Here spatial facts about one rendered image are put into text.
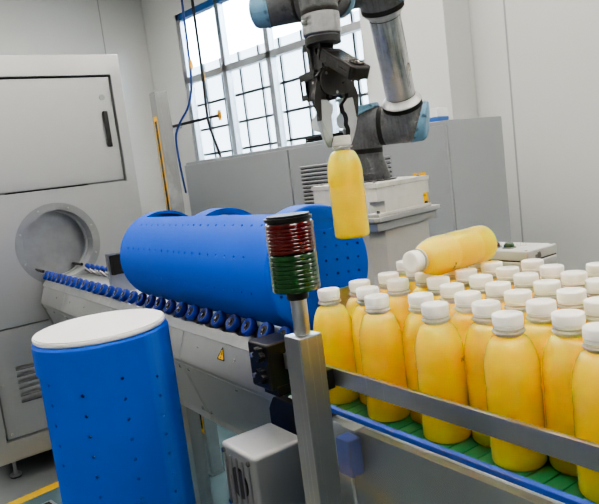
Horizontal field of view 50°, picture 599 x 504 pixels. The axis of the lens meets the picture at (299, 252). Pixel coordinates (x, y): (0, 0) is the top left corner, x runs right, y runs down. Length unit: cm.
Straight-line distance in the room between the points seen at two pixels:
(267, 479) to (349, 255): 56
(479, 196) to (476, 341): 239
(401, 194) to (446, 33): 244
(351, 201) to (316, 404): 50
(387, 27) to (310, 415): 119
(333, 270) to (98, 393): 55
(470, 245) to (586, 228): 303
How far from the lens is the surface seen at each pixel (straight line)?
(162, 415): 142
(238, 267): 142
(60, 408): 140
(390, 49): 183
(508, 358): 85
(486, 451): 96
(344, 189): 125
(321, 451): 89
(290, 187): 377
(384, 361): 103
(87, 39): 699
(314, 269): 82
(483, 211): 330
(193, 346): 177
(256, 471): 111
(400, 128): 192
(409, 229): 195
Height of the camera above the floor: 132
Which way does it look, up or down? 8 degrees down
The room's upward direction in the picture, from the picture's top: 7 degrees counter-clockwise
